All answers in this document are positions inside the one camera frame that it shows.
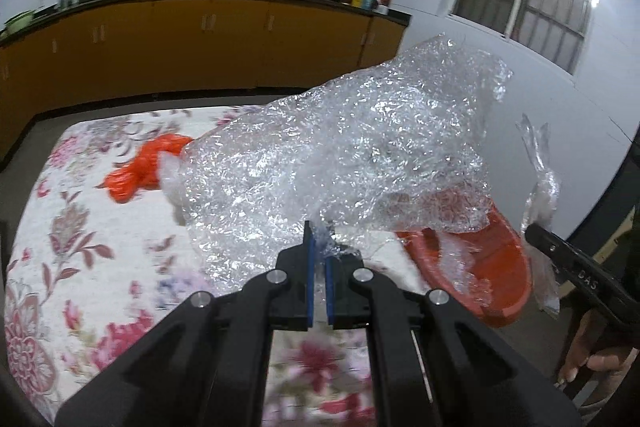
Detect floral tablecloth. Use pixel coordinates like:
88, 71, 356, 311
4, 104, 437, 427

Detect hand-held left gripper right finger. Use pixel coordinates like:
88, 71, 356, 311
324, 253, 582, 427

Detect large bubble wrap sheet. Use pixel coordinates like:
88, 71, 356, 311
176, 34, 514, 294

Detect green pot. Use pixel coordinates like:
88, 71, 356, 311
4, 9, 39, 34

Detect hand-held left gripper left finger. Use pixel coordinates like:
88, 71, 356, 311
55, 220, 316, 427

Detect red plastic basket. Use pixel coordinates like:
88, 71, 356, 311
394, 189, 534, 329

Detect white plastic bag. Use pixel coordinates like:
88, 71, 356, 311
159, 156, 187, 210

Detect person's right hand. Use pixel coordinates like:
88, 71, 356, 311
556, 311, 640, 384

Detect orange lower kitchen cabinets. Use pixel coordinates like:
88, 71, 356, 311
0, 0, 407, 164

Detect clear plastic bag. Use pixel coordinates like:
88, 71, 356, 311
516, 113, 562, 314

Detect large orange plastic bag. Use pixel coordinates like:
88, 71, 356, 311
104, 133, 197, 204

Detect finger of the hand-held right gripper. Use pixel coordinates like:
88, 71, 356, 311
524, 222, 640, 324

